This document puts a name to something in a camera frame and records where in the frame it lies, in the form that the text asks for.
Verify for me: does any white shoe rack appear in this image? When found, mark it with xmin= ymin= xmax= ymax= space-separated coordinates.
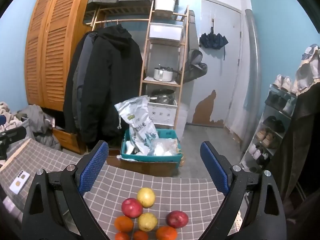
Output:
xmin=240 ymin=84 xmax=298 ymax=173

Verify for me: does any grey hanging jacket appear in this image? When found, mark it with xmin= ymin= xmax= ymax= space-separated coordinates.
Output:
xmin=72 ymin=31 xmax=98 ymax=135

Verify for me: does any lace trimmed printed cloth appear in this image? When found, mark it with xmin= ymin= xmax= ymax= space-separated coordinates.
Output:
xmin=295 ymin=44 xmax=320 ymax=95

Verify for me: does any red apple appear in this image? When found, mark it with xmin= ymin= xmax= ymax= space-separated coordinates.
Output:
xmin=166 ymin=211 xmax=189 ymax=229
xmin=121 ymin=198 xmax=143 ymax=218

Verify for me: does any white printed drawer box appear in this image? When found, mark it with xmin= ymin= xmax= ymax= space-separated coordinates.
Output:
xmin=147 ymin=102 xmax=178 ymax=127

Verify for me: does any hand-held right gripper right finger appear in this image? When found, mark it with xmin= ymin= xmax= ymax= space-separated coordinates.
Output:
xmin=200 ymin=141 xmax=287 ymax=240

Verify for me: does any dark brown cloth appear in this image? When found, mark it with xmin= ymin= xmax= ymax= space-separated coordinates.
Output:
xmin=270 ymin=82 xmax=320 ymax=205

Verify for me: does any wooden drawer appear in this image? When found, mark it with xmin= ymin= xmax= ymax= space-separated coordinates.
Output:
xmin=51 ymin=127 xmax=87 ymax=154

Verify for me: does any teal plastic crate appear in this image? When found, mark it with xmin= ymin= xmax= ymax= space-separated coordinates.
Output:
xmin=120 ymin=129 xmax=183 ymax=163

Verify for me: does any grey checked tablecloth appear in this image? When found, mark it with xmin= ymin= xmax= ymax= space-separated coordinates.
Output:
xmin=0 ymin=139 xmax=250 ymax=240

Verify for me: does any large cardboard box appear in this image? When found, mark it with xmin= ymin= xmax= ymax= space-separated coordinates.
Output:
xmin=106 ymin=155 xmax=184 ymax=177

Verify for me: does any silver duct pipe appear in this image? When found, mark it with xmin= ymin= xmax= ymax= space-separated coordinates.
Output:
xmin=240 ymin=9 xmax=259 ymax=153

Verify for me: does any group of shoes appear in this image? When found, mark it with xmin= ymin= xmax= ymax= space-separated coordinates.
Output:
xmin=246 ymin=74 xmax=298 ymax=170

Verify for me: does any steel cooking pot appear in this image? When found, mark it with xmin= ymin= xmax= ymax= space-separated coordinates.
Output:
xmin=153 ymin=66 xmax=180 ymax=82

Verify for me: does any dark blue folded umbrella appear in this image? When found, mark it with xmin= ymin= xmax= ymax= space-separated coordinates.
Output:
xmin=199 ymin=19 xmax=228 ymax=60

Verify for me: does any grey printed storage bag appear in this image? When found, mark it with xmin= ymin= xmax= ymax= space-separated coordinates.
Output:
xmin=15 ymin=117 xmax=35 ymax=140

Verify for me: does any wooden shelf rack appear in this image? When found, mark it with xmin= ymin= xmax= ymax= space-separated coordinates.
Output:
xmin=139 ymin=5 xmax=190 ymax=130

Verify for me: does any white smartphone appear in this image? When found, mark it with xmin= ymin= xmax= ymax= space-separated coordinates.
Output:
xmin=9 ymin=171 xmax=30 ymax=195

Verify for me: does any steel steamer pot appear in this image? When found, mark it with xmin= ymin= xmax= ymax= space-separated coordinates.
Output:
xmin=150 ymin=89 xmax=177 ymax=104

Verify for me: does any grey clothing pile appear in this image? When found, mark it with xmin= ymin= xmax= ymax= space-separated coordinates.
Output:
xmin=17 ymin=104 xmax=62 ymax=150

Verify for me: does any grey hanging bag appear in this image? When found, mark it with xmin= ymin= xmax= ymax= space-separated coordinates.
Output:
xmin=175 ymin=50 xmax=208 ymax=84

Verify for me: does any white plastic storage bin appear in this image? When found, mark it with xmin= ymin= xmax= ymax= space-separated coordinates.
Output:
xmin=149 ymin=22 xmax=184 ymax=43
xmin=154 ymin=0 xmax=175 ymax=12

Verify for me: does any wooden louvered wardrobe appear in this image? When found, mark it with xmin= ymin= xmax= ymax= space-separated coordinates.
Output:
xmin=24 ymin=0 xmax=97 ymax=110

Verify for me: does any wooden clothes rail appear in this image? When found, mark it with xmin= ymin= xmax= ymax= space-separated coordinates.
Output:
xmin=84 ymin=6 xmax=153 ymax=30

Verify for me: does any yellow green mango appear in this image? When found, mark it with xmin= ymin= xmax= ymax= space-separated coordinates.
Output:
xmin=138 ymin=212 xmax=158 ymax=232
xmin=137 ymin=187 xmax=156 ymax=208

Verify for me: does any white power strip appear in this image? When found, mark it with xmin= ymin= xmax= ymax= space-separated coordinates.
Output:
xmin=234 ymin=210 xmax=243 ymax=230

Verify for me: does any black hanging coat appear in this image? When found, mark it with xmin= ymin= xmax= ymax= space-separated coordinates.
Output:
xmin=63 ymin=25 xmax=143 ymax=143

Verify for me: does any white printed rice bag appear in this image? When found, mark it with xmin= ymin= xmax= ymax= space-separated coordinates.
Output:
xmin=114 ymin=95 xmax=158 ymax=155

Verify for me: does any pale blue door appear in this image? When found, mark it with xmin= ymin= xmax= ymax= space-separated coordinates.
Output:
xmin=192 ymin=0 xmax=244 ymax=128

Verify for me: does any clear plastic bag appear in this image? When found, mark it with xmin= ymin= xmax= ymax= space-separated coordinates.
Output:
xmin=150 ymin=139 xmax=179 ymax=157

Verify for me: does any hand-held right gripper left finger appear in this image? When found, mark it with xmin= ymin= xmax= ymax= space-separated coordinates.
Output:
xmin=21 ymin=140 xmax=110 ymax=240

